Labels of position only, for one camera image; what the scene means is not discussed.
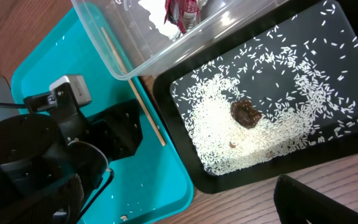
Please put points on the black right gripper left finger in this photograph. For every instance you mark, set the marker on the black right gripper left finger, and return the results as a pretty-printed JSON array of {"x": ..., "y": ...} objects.
[{"x": 60, "y": 202}]

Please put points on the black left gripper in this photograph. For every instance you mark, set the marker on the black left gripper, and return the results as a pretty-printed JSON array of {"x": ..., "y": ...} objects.
[{"x": 115, "y": 131}]

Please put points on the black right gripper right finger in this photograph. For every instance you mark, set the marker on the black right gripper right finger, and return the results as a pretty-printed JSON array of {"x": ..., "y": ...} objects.
[{"x": 297, "y": 203}]

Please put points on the wooden chopstick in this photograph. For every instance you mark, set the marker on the wooden chopstick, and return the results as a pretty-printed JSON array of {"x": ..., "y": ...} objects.
[{"x": 145, "y": 109}]

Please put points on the brown food scrap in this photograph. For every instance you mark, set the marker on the brown food scrap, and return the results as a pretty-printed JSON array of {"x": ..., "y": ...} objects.
[{"x": 244, "y": 114}]

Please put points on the white and red wrapper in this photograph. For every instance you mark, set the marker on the white and red wrapper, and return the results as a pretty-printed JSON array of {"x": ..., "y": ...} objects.
[{"x": 172, "y": 18}]

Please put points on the pile of rice grains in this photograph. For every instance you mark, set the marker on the pile of rice grains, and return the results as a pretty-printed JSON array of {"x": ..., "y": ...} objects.
[{"x": 300, "y": 74}]

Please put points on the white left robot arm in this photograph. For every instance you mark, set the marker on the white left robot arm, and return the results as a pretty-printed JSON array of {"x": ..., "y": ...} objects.
[{"x": 37, "y": 150}]

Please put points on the clear plastic waste bin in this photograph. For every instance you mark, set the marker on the clear plastic waste bin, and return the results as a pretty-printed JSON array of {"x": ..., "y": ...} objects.
[{"x": 142, "y": 48}]

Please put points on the black waste tray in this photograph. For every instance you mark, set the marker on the black waste tray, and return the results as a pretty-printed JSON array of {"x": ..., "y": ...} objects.
[{"x": 205, "y": 181}]

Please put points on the teal plastic serving tray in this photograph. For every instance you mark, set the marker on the teal plastic serving tray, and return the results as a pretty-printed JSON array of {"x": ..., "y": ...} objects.
[{"x": 148, "y": 186}]

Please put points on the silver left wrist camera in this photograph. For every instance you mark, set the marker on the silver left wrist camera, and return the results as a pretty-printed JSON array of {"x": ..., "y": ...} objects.
[{"x": 78, "y": 87}]

